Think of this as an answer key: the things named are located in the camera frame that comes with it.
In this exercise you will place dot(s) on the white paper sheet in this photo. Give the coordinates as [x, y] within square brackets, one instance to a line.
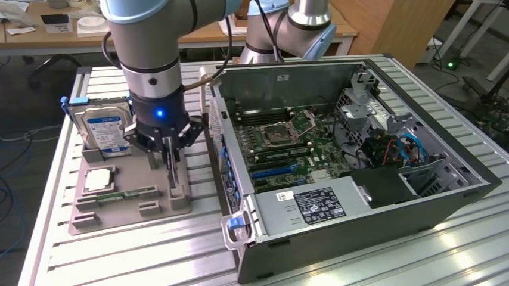
[238, 29]

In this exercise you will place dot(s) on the black expansion slot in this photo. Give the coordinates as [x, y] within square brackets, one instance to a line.
[274, 165]

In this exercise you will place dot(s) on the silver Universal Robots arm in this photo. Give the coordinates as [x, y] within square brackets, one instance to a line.
[151, 53]

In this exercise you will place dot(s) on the green RAM stick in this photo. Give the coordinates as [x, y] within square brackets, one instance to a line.
[283, 154]
[119, 196]

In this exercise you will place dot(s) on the grey parts rack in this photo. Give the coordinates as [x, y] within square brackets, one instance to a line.
[131, 184]

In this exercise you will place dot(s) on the white paper card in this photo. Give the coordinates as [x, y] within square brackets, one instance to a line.
[20, 30]

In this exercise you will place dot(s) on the wooden desk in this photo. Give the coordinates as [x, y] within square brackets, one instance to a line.
[39, 40]

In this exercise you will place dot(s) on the green motherboard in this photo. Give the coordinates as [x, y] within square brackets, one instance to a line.
[326, 149]

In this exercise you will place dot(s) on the silver chipset heat sink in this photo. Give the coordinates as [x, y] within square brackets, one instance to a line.
[321, 175]

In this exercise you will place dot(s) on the white table frame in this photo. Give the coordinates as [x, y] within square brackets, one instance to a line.
[477, 22]

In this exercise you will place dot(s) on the white box with black top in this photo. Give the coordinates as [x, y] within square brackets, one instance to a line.
[56, 24]

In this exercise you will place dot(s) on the wooden cabinet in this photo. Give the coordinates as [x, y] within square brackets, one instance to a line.
[397, 29]

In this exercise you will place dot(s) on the CPU socket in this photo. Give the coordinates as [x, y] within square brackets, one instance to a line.
[275, 135]

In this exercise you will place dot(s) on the black open PC case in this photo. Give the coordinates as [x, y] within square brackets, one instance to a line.
[358, 244]

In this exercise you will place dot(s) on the grey power supply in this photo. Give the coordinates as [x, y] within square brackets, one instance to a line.
[278, 217]

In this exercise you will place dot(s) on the black office chair base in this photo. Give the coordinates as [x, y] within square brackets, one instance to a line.
[47, 64]

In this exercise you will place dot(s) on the silver CPU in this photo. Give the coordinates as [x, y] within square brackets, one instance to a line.
[98, 180]

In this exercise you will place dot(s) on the expansion card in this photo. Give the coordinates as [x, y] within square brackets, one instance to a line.
[174, 175]

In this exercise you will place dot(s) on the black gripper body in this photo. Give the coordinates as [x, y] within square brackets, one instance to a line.
[159, 113]

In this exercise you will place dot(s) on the metal socket cover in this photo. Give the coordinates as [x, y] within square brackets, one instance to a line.
[303, 120]

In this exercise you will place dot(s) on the hard disk with blue caddy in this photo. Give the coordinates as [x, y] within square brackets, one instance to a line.
[102, 131]

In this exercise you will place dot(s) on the silver disk bay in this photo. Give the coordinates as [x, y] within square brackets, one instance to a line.
[358, 110]

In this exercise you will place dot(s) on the green indicator light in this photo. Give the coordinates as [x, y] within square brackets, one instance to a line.
[450, 64]

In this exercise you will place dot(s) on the black plastic shroud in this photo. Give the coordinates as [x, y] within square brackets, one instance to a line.
[381, 184]

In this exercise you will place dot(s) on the white box with round hollow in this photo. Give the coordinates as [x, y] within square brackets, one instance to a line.
[91, 28]

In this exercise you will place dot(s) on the grey cup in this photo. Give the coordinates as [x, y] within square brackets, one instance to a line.
[58, 3]

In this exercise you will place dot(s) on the blue case latch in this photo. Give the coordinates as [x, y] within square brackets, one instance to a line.
[234, 224]

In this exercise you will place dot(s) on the perforated metal drive cage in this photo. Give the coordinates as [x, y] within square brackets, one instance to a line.
[433, 178]

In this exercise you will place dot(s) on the black RAM slot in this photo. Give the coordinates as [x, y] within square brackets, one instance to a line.
[262, 111]
[266, 121]
[265, 118]
[263, 114]

